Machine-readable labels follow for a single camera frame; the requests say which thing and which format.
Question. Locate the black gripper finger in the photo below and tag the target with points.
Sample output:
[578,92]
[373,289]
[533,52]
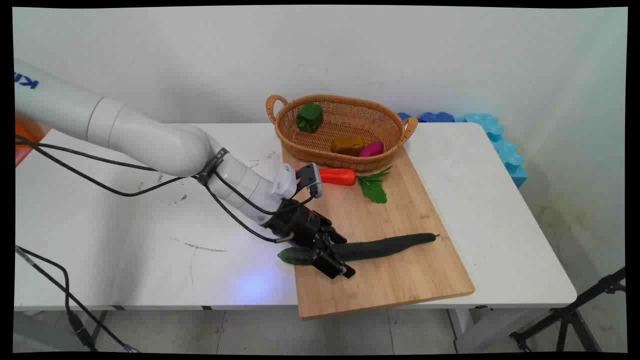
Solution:
[336,236]
[332,265]

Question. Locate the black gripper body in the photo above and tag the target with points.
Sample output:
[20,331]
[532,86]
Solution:
[300,225]

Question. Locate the brown toy potato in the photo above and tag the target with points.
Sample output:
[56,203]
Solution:
[347,145]

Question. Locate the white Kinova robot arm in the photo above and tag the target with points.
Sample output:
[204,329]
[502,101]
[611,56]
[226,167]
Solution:
[150,140]

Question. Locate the dark green toy cucumber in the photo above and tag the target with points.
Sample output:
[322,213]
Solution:
[385,246]

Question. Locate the wooden cutting board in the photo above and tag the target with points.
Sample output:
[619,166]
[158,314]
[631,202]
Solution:
[390,280]

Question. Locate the orange toy carrot with leaves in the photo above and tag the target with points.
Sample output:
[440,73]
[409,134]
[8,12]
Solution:
[337,176]

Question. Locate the magenta toy sweet potato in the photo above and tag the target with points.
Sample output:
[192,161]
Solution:
[372,149]

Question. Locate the green toy bell pepper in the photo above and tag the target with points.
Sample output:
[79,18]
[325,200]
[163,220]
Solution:
[309,118]

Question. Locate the woven wicker basket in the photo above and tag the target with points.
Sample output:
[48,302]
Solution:
[345,120]

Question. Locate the dark blue foam piece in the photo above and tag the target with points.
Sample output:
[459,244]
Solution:
[404,116]
[436,117]

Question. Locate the light blue foam mat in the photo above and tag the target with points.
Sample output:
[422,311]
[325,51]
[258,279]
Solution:
[507,152]

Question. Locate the black tripod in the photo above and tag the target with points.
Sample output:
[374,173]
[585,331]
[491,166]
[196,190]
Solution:
[570,315]

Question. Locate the orange box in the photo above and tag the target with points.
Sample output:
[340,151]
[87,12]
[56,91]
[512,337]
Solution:
[27,131]

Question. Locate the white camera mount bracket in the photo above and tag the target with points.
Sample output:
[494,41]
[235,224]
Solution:
[285,181]

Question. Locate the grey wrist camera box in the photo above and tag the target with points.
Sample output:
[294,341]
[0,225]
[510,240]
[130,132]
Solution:
[310,177]

